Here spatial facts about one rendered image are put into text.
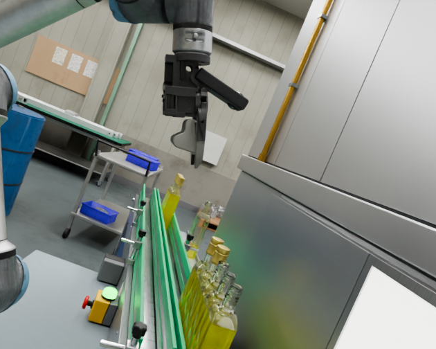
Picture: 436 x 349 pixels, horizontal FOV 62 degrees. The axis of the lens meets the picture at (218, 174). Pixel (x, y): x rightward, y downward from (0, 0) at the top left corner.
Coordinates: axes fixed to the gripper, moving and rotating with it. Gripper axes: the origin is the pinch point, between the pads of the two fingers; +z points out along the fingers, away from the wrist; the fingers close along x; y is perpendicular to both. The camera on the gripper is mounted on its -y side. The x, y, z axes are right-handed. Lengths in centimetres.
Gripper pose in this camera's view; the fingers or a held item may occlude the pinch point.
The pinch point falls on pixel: (198, 160)
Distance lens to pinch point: 72.9
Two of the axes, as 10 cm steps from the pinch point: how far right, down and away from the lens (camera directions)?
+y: -9.8, -0.2, -2.0
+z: -0.5, 9.9, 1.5
